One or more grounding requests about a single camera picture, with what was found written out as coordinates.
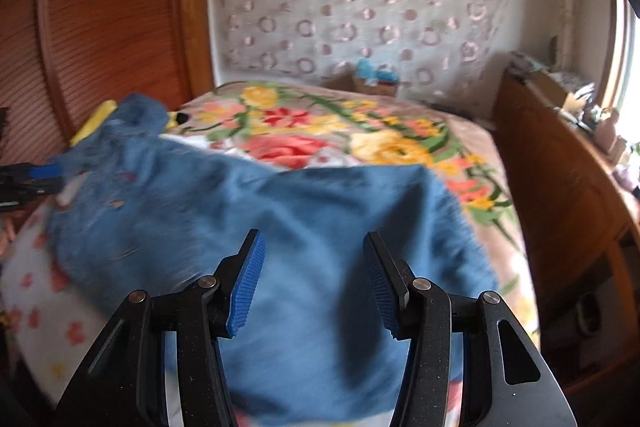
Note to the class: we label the floral printed blanket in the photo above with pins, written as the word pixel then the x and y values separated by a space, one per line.
pixel 390 142

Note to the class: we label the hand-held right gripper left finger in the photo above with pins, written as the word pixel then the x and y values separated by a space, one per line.
pixel 247 287

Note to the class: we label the long wooden cabinet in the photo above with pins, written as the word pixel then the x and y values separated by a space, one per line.
pixel 550 167

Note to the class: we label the flat cardboard box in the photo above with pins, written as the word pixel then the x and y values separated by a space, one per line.
pixel 552 89

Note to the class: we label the blue denim pants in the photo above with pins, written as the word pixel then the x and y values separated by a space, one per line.
pixel 310 217

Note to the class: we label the wooden framed window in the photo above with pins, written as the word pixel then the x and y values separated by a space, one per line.
pixel 622 47

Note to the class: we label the light blue cloth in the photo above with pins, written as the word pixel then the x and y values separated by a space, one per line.
pixel 372 69

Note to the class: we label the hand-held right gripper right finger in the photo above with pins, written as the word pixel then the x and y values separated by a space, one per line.
pixel 382 292

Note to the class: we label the yellow plush toy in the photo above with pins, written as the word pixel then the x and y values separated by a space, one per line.
pixel 95 122

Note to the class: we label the pile of papers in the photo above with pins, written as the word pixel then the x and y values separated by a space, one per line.
pixel 522 63

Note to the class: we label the wooden louvered wardrobe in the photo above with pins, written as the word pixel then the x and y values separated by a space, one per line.
pixel 110 7

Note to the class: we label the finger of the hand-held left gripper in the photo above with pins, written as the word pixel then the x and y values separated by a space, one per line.
pixel 35 193
pixel 42 171

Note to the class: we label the small cardboard box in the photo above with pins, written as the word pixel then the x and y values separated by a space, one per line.
pixel 375 88

